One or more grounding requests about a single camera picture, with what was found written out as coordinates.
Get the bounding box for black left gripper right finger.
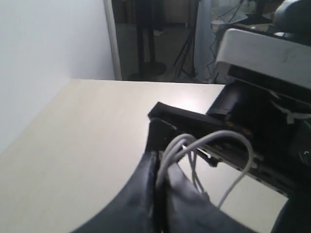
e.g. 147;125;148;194
163;164;254;233

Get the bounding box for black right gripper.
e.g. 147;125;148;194
204;81;311;194

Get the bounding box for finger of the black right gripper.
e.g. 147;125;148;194
145;118;218;167
148;102;226;136

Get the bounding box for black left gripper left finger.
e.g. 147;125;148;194
74;151;157;233

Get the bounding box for white wired earphones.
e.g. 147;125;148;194
155;130;255;209

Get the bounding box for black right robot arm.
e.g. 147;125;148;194
148;81;311;232

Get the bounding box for black tripod stand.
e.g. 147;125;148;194
173;27;197;80

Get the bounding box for black round-base pole stand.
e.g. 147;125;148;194
128;0;167;81

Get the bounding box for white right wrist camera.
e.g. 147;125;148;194
215;28;311;88

